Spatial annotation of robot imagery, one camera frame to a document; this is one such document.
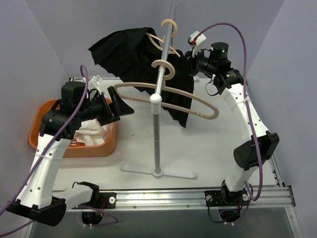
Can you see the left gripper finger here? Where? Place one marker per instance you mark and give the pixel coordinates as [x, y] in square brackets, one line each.
[117, 104]
[120, 111]

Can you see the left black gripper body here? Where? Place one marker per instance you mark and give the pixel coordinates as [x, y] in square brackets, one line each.
[110, 107]

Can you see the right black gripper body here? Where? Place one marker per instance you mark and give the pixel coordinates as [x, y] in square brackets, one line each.
[190, 60]

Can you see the beige wooden hanger front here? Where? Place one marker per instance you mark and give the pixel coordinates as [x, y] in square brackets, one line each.
[168, 97]

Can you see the white pleated skirt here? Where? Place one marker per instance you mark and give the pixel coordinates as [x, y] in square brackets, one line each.
[91, 133]

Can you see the black garment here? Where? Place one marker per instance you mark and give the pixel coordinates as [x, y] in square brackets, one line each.
[128, 54]

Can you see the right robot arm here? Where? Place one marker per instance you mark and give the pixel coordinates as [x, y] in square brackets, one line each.
[258, 142]

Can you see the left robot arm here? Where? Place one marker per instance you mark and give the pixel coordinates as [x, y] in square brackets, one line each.
[36, 199]

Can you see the silver clothes rack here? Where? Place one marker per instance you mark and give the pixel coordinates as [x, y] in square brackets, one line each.
[158, 171]

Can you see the orange plastic basket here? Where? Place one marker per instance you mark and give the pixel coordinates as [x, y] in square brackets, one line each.
[75, 150]

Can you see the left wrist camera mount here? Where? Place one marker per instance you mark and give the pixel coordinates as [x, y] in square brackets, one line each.
[94, 83]

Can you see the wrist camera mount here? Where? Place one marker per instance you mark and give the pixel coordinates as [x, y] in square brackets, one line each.
[94, 83]
[197, 42]

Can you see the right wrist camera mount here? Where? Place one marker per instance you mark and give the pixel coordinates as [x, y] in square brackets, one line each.
[197, 42]

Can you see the aluminium mounting rail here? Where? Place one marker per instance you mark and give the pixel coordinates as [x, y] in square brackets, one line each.
[192, 199]

